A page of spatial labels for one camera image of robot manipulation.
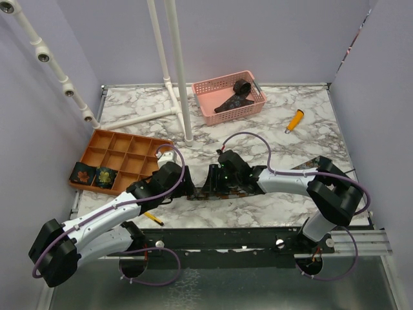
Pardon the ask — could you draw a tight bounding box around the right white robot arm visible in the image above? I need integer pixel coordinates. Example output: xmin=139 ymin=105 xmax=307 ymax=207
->
xmin=203 ymin=149 xmax=367 ymax=253

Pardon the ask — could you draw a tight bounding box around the dark blue-flowered tie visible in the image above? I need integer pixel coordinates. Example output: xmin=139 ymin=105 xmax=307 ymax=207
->
xmin=214 ymin=79 xmax=254 ymax=113

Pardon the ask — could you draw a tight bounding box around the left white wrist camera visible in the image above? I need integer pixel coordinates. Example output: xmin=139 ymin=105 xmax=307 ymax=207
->
xmin=157 ymin=150 xmax=177 ymax=168

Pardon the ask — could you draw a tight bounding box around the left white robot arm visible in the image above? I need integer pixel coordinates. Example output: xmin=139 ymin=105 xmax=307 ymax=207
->
xmin=28 ymin=161 xmax=194 ymax=287

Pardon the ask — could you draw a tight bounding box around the black orange-flower rolled tie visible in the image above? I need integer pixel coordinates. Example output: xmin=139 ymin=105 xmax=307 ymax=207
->
xmin=69 ymin=162 xmax=96 ymax=185

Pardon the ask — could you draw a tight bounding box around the pink perforated plastic basket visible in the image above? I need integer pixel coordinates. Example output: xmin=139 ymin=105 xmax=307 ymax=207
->
xmin=192 ymin=70 xmax=267 ymax=126

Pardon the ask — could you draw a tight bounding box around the wooden compartment tray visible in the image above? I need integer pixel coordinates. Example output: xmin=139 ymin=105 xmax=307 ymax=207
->
xmin=68 ymin=130 xmax=173 ymax=196

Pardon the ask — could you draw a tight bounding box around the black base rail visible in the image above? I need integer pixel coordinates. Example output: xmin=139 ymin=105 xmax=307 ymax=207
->
xmin=143 ymin=227 xmax=334 ymax=269

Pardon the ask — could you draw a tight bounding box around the navy yellow-flower rolled tie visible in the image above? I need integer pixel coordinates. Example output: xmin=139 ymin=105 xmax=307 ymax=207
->
xmin=95 ymin=167 xmax=117 ymax=189

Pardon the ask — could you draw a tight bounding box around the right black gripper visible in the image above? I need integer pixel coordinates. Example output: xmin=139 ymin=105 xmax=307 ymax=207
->
xmin=201 ymin=163 xmax=241 ymax=193

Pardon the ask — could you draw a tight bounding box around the brown grey floral tie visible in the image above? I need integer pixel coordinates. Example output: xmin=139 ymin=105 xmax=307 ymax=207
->
xmin=187 ymin=156 xmax=331 ymax=201

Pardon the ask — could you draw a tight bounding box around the yellow handled utility knife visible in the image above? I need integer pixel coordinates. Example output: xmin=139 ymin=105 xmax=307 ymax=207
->
xmin=285 ymin=109 xmax=305 ymax=134

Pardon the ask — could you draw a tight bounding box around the white PVC pipe frame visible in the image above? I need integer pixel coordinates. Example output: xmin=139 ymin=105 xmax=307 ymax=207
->
xmin=0 ymin=0 xmax=194 ymax=146

